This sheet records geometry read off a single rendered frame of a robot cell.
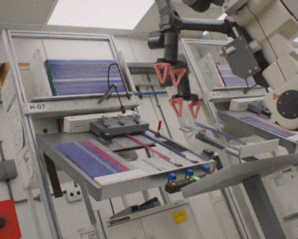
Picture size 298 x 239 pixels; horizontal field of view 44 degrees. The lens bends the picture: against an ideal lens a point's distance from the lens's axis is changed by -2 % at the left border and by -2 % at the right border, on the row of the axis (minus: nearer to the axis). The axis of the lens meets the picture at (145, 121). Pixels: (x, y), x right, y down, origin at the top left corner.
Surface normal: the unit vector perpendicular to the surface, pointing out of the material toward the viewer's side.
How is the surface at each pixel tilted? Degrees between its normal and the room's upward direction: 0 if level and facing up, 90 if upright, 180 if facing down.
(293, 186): 90
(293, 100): 90
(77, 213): 90
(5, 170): 90
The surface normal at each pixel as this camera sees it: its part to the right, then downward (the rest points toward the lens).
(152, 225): 0.50, -0.44
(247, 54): -0.59, -0.06
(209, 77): -0.80, 0.09
